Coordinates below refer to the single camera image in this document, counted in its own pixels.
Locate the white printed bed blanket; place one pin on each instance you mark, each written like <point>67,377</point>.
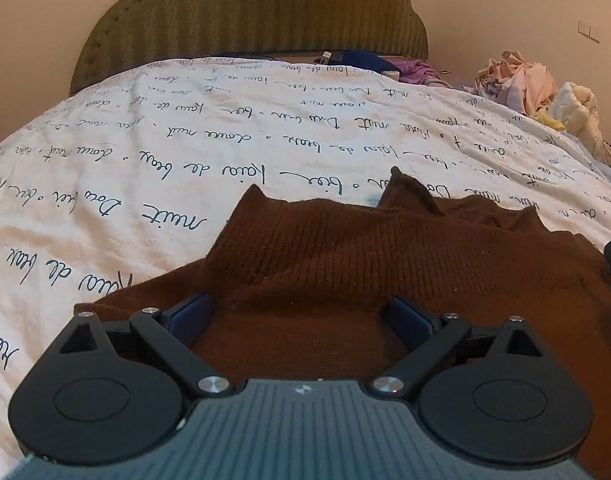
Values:
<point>135,160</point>

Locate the green upholstered headboard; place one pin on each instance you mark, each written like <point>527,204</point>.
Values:
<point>250,10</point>

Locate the brown knitted sweater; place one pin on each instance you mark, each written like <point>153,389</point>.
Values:
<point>335,255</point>

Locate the pink clothes pile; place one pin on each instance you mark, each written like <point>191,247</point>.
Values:
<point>520,80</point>

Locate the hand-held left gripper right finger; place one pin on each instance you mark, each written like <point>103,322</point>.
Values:
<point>409,321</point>

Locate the purple cloth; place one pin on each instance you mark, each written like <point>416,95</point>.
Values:
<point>415,71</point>

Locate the wall light switch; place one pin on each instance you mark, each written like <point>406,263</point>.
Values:
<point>588,31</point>

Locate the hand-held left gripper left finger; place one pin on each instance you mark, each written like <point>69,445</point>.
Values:
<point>190,317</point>

